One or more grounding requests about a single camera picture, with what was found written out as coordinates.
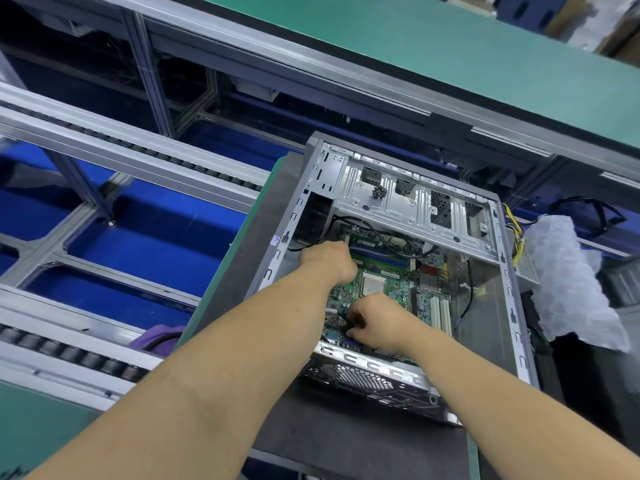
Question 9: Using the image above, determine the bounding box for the black and silver computer case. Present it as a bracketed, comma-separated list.
[245, 131, 541, 428]

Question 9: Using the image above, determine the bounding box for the person's right hand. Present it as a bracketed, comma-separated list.
[343, 291, 429, 357]

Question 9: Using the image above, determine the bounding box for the small purple object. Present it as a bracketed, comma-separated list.
[131, 323, 187, 357]

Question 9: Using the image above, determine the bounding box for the person's right forearm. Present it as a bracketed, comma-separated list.
[404, 325, 640, 480]

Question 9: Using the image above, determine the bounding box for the aluminium roller conveyor rail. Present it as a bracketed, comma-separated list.
[0, 79, 271, 214]

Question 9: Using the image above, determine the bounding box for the green motherboard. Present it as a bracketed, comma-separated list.
[320, 235, 453, 358]

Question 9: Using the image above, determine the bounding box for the person's left forearm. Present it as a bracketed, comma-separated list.
[30, 265, 341, 480]

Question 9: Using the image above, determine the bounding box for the white bubble wrap bag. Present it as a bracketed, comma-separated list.
[522, 215, 633, 354]

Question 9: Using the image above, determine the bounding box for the green conveyor belt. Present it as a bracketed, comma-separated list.
[190, 0, 640, 151]

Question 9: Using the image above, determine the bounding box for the black cable loop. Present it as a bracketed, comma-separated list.
[550, 195, 629, 238]

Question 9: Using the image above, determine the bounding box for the grey power supply unit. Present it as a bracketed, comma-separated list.
[500, 199, 527, 268]

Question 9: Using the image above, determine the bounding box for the person's left hand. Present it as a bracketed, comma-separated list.
[298, 239, 359, 289]

